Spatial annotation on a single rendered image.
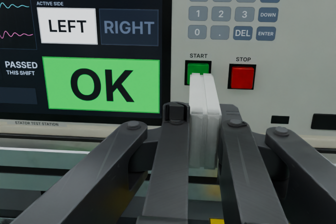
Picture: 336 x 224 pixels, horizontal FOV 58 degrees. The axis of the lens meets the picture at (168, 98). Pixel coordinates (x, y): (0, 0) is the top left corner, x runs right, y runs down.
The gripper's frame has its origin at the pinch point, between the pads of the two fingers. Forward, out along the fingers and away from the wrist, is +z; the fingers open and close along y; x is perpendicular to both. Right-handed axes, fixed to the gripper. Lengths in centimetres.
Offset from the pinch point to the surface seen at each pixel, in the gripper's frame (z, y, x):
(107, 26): 9.4, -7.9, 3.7
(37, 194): 21.5, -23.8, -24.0
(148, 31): 9.4, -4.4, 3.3
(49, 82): 9.4, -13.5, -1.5
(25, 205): 21.5, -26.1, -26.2
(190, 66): 8.9, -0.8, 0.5
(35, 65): 9.4, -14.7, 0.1
